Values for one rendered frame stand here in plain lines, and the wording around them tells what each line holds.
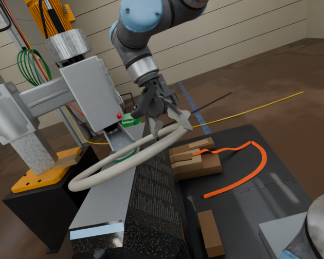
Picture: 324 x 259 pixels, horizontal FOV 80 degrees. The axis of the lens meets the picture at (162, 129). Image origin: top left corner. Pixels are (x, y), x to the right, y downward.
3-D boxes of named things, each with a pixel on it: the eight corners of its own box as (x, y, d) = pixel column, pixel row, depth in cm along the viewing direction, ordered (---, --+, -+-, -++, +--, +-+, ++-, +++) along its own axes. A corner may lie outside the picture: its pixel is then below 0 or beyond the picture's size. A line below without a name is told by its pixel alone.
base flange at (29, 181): (11, 194, 167) (7, 190, 165) (44, 159, 210) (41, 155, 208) (59, 182, 157) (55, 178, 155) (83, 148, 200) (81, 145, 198)
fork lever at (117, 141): (95, 126, 155) (92, 121, 153) (117, 116, 160) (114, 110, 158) (110, 163, 95) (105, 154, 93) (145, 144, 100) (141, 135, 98)
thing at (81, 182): (81, 177, 93) (78, 171, 93) (167, 130, 106) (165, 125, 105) (53, 215, 46) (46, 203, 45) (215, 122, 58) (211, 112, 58)
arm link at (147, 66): (138, 58, 53) (120, 74, 60) (146, 74, 53) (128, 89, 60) (158, 55, 59) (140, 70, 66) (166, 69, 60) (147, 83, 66)
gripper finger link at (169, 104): (184, 108, 54) (160, 93, 57) (181, 110, 53) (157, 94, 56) (178, 122, 57) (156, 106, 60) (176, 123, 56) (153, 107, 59)
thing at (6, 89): (-9, 149, 154) (-51, 103, 136) (20, 128, 184) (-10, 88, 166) (26, 139, 147) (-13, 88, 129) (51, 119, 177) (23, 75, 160)
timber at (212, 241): (225, 254, 140) (222, 244, 135) (209, 258, 141) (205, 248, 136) (214, 218, 167) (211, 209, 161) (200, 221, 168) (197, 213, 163)
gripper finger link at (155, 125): (166, 137, 69) (167, 113, 64) (156, 144, 64) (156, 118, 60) (159, 134, 70) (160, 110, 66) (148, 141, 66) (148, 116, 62)
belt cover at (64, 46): (61, 68, 185) (51, 50, 178) (86, 58, 191) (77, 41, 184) (56, 72, 102) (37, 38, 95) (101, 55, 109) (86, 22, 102)
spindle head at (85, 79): (90, 122, 155) (60, 67, 136) (115, 110, 161) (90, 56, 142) (96, 137, 124) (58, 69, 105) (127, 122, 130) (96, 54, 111)
